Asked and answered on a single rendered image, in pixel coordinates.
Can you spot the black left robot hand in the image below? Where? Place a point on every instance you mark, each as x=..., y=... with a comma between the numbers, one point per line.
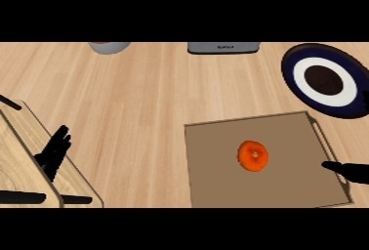
x=54, y=151

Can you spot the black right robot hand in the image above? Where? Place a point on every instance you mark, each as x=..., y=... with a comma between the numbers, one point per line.
x=354, y=171

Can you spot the brown tray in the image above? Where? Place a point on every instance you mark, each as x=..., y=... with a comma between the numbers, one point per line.
x=259, y=175

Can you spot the orange squash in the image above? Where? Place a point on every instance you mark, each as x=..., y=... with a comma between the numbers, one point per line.
x=253, y=156

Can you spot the dark blue and white plate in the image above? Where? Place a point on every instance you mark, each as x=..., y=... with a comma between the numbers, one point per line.
x=327, y=80

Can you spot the pale wooden drawer front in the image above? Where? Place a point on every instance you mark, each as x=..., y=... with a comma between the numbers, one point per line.
x=75, y=182

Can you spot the grey round pot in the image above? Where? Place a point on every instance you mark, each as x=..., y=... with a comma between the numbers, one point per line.
x=110, y=47

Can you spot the grey appliance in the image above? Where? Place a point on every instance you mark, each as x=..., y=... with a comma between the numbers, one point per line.
x=224, y=47

